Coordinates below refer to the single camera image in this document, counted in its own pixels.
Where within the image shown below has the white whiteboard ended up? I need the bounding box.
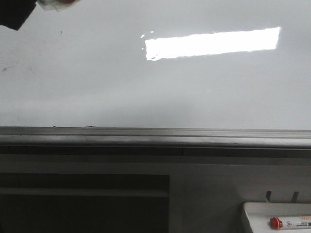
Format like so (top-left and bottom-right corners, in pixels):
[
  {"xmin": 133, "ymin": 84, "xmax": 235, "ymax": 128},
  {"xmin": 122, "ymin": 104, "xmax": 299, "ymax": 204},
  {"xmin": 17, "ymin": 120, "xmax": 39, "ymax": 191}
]
[{"xmin": 0, "ymin": 0, "xmax": 311, "ymax": 130}]

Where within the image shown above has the black metal hook left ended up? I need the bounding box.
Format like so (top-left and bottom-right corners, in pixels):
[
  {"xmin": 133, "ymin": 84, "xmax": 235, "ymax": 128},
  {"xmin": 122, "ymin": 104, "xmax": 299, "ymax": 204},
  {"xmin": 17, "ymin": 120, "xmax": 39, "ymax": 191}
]
[{"xmin": 265, "ymin": 190, "xmax": 272, "ymax": 203}]

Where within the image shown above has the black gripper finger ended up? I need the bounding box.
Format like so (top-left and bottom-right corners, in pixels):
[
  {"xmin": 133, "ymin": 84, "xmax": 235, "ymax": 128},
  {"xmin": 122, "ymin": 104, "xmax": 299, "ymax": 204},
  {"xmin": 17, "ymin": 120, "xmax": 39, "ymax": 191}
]
[{"xmin": 0, "ymin": 0, "xmax": 36, "ymax": 31}]

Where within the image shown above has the white plastic marker holder box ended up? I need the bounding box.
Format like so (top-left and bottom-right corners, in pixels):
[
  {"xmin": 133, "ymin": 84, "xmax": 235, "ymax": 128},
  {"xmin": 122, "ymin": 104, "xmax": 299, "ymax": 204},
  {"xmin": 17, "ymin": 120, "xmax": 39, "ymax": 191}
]
[{"xmin": 241, "ymin": 202, "xmax": 311, "ymax": 233}]

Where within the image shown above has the grey aluminium marker tray rail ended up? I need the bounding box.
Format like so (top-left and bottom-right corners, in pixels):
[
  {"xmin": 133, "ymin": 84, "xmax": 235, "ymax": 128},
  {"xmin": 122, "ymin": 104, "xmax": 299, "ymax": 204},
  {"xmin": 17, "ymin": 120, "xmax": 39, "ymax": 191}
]
[{"xmin": 0, "ymin": 127, "xmax": 311, "ymax": 149}]

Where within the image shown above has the red-capped white marker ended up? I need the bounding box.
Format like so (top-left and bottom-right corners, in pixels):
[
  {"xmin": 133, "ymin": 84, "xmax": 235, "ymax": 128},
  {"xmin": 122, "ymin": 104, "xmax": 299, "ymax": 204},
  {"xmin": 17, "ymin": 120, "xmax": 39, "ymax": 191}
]
[{"xmin": 269, "ymin": 216, "xmax": 311, "ymax": 230}]

